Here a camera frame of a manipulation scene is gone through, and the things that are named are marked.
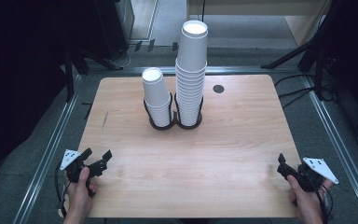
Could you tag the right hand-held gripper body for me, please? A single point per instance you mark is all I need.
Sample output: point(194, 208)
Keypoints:
point(318, 169)

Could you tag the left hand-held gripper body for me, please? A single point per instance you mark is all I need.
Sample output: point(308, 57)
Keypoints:
point(74, 168)

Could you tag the tall stack of paper cups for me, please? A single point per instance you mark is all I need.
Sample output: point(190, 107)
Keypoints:
point(192, 62)

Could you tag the person's left hand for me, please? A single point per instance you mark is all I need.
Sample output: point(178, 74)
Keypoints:
point(80, 196)

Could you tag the person's right hand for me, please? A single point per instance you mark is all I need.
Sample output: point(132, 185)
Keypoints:
point(307, 202)

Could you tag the short stack of paper cups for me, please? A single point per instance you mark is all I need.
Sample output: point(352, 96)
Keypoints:
point(154, 90)

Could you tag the black metal stand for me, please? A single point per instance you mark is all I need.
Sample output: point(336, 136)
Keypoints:
point(74, 65)

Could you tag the black round table grommet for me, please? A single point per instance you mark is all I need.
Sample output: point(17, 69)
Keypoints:
point(218, 89)

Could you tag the black tape piece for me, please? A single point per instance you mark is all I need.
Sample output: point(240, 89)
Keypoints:
point(151, 45)
point(138, 46)
point(174, 46)

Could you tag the black tripod stand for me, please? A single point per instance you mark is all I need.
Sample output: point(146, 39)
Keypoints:
point(310, 43)

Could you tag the black computer tower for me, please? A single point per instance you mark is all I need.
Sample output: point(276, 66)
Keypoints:
point(112, 28)

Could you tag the light wooden cabinet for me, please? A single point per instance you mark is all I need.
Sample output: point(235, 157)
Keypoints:
point(301, 21)

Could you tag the aluminium frame rail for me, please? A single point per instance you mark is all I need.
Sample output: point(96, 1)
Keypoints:
point(338, 146)
point(49, 149)

